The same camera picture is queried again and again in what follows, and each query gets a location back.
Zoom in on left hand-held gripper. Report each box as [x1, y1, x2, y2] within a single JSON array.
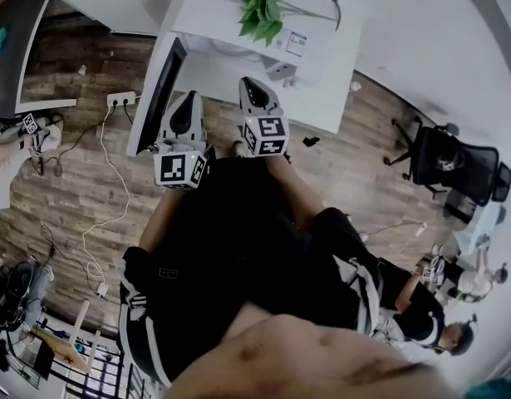
[[152, 90, 215, 191]]

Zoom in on person's face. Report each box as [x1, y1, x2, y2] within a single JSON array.
[[163, 301, 459, 399]]

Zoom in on black looped cable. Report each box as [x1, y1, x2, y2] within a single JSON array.
[[316, 0, 343, 32]]

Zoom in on white label sticker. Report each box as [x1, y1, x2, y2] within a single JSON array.
[[275, 29, 308, 58]]

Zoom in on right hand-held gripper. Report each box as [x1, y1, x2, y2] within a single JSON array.
[[238, 77, 291, 158]]

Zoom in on black office chair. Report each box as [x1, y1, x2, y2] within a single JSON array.
[[382, 116, 511, 207]]

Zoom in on white metal rack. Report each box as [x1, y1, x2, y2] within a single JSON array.
[[63, 299, 156, 399]]

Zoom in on green artificial plant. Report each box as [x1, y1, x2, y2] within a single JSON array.
[[237, 0, 339, 48]]

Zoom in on person's left forearm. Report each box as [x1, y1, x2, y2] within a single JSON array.
[[137, 185, 185, 252]]

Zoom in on grey table with white frame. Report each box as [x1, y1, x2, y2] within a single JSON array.
[[0, 0, 78, 120]]

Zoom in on black monitor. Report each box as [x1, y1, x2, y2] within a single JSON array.
[[29, 338, 57, 382]]

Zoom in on person's black striped shirt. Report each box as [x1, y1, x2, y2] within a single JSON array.
[[118, 155, 385, 386]]

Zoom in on white power strip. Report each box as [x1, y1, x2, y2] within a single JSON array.
[[106, 91, 138, 108]]

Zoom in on person's left shoe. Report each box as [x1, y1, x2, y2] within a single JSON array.
[[231, 137, 251, 160]]

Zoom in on thin floor cable with plug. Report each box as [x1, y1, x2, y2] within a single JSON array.
[[361, 220, 429, 240]]

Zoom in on long white cable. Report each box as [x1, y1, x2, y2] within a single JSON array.
[[81, 105, 132, 290]]

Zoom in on person's right forearm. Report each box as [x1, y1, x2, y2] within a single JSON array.
[[265, 154, 326, 229]]

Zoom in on wooden board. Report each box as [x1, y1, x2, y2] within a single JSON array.
[[30, 326, 92, 374]]

